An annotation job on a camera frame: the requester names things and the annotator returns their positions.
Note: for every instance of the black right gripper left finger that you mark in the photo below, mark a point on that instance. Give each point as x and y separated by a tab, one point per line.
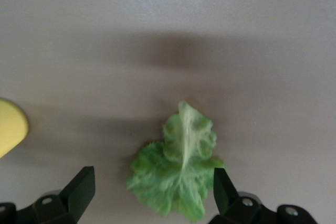
76	195

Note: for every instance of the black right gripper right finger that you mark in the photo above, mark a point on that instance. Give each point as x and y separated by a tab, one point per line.
225	203

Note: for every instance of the green lettuce leaf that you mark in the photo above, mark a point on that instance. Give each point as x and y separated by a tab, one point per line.
178	171

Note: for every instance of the yellow squeeze mustard bottle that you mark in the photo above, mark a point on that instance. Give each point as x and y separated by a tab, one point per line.
10	127

